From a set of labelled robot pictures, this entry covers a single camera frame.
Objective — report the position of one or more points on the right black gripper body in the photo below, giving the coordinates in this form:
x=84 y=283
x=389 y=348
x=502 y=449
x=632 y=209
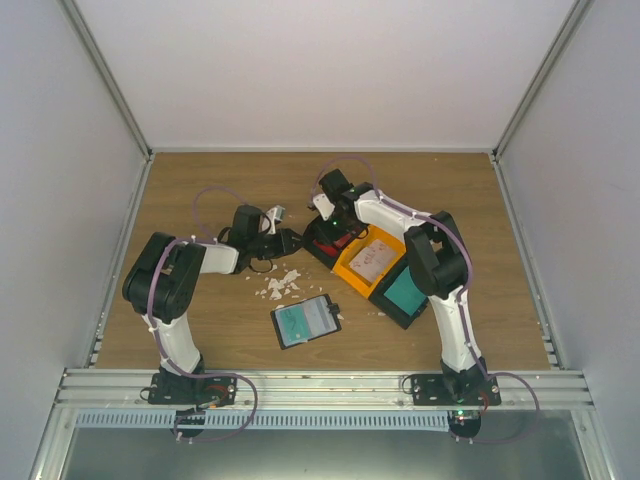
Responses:
x=347 y=223

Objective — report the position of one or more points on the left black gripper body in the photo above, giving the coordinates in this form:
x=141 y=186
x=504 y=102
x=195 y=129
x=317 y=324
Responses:
x=266 y=251

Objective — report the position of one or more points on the black card bin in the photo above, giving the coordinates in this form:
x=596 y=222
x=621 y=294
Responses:
x=326 y=240
x=378 y=299

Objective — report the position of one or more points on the black leather card holder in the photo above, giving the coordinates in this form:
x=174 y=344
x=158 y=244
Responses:
x=322 y=315

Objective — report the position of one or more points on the teal VIP card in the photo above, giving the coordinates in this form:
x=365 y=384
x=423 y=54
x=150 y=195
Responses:
x=292 y=325

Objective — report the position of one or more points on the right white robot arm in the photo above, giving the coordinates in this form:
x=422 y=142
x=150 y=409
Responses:
x=439 y=265

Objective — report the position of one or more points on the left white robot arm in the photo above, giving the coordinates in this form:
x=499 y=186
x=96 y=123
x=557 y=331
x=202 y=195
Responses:
x=162 y=282

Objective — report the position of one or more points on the red card stack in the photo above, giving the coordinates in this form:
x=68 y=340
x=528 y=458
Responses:
x=334 y=248

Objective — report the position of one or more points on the orange card bin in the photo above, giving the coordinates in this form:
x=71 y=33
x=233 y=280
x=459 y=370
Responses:
x=342 y=270

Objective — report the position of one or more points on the white VIP card stack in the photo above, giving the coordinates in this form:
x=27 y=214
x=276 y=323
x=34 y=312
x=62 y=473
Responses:
x=371 y=261

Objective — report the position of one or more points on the teal card stack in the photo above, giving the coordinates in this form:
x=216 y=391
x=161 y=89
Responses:
x=405 y=295

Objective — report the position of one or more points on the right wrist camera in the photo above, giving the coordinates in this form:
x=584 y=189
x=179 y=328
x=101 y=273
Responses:
x=323 y=205

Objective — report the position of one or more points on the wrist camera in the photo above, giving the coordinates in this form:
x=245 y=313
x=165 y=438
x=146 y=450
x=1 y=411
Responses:
x=274 y=217
x=323 y=205

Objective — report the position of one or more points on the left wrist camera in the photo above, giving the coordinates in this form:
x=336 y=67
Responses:
x=274 y=217

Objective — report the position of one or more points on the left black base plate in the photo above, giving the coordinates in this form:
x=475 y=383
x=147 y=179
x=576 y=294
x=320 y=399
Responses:
x=167 y=388

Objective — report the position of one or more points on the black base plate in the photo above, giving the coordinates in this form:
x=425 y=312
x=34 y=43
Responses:
x=429 y=389
x=167 y=388

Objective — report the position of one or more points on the grey slotted cable duct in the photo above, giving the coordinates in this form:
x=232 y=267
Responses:
x=267 y=420

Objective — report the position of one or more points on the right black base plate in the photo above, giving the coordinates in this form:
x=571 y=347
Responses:
x=429 y=389

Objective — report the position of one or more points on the aluminium rail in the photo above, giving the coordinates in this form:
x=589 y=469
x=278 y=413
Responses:
x=330 y=390

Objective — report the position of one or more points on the left frame post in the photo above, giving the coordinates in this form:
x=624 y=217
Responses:
x=87 y=40

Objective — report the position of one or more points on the frame post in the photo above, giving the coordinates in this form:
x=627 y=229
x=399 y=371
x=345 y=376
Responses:
x=87 y=40
x=566 y=31

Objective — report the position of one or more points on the right frame post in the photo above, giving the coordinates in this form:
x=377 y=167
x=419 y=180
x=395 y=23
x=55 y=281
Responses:
x=566 y=31

